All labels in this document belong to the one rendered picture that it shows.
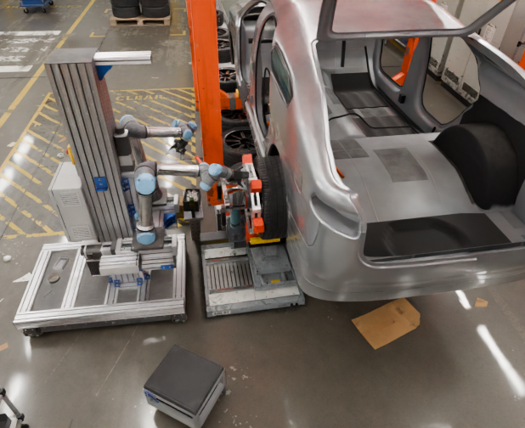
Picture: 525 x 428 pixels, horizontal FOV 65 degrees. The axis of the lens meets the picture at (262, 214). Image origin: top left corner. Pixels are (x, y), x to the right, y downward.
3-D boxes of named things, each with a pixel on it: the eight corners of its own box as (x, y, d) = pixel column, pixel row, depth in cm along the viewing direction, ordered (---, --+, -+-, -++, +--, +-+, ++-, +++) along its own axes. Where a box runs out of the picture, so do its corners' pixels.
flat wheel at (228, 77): (256, 88, 638) (256, 74, 623) (227, 102, 598) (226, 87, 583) (226, 77, 670) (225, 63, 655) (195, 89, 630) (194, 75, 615)
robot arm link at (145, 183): (154, 232, 285) (154, 165, 253) (155, 246, 274) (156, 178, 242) (135, 233, 281) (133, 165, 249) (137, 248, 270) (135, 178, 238)
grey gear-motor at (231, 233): (272, 250, 392) (273, 222, 369) (228, 255, 385) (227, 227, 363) (268, 237, 405) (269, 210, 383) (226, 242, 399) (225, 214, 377)
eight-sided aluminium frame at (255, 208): (260, 247, 323) (261, 191, 289) (251, 248, 322) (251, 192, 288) (250, 205, 365) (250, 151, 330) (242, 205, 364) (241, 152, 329)
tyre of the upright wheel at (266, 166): (299, 184, 285) (279, 140, 336) (265, 187, 281) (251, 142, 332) (293, 254, 325) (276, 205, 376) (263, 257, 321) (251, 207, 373)
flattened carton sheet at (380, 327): (426, 323, 340) (427, 320, 338) (374, 350, 320) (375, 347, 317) (400, 297, 361) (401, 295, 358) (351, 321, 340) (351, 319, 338)
